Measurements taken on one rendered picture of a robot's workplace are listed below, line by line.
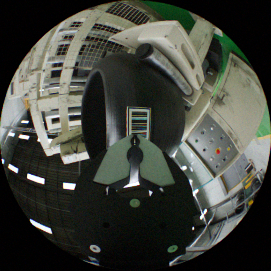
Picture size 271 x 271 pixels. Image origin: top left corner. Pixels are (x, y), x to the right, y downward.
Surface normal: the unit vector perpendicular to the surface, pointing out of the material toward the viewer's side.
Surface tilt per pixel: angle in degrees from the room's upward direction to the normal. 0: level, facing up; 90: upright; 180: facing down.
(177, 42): 90
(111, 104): 97
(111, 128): 95
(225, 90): 90
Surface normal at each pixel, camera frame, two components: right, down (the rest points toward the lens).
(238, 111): -0.73, 0.15
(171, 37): 0.56, 0.69
